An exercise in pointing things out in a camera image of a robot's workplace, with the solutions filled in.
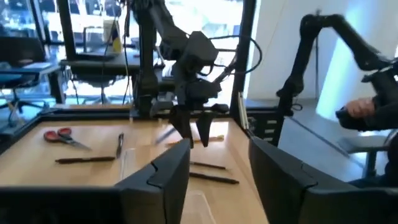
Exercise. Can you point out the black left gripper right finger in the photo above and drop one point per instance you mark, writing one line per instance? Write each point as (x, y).
(276, 186)

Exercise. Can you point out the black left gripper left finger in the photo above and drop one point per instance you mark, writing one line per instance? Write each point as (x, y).
(161, 186)

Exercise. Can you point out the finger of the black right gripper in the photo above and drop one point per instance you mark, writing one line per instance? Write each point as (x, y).
(182, 121)
(205, 124)

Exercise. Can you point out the dark grey-blue pen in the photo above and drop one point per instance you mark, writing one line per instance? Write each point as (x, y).
(166, 136)

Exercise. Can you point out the black marker pen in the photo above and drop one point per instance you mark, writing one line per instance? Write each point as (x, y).
(208, 165)

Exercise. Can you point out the clear plastic supply box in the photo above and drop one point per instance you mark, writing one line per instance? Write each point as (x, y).
(200, 208)

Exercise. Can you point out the dark blue pencil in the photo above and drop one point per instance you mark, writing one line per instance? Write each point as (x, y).
(214, 178)

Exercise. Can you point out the black and clear pen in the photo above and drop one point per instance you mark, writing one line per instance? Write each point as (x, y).
(119, 146)

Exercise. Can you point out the slim black pen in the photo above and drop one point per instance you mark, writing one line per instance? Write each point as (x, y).
(84, 160)

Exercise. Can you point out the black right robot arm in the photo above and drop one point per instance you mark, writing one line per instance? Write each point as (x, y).
(169, 37)

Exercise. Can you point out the black robot arm on stand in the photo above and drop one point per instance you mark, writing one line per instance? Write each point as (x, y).
(351, 40)

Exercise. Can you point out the grey stool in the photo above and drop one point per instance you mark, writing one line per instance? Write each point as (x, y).
(363, 144)

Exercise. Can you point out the yellow bag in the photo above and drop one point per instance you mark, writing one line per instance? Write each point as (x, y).
(115, 40)

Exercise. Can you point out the dark desk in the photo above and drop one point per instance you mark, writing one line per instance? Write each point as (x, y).
(102, 63)

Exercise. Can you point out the person's hand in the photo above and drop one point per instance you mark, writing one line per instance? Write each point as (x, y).
(359, 108)

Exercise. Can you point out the person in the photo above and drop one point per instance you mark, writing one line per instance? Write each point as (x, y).
(382, 119)

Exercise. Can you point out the black office chair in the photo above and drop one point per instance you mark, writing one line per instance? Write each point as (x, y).
(21, 49)

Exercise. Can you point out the black vertical frame post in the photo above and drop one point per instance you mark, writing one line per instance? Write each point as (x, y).
(245, 46)

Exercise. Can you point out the black window post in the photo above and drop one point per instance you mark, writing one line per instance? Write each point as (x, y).
(66, 31)

